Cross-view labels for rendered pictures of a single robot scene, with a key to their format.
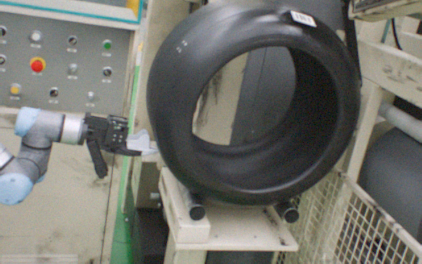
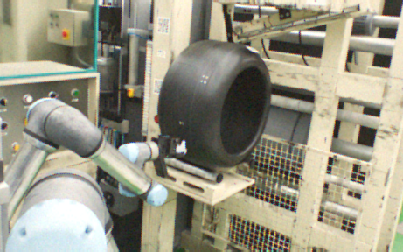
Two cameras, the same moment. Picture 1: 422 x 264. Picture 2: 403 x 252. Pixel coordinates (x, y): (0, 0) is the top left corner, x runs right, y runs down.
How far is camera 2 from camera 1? 1.16 m
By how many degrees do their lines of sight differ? 36
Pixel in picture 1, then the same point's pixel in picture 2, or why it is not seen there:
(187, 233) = (216, 192)
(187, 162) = (217, 148)
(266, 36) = (244, 63)
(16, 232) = not seen: outside the picture
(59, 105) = not seen: hidden behind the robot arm
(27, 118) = (135, 150)
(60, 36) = (44, 94)
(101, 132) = (164, 147)
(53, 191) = not seen: hidden behind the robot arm
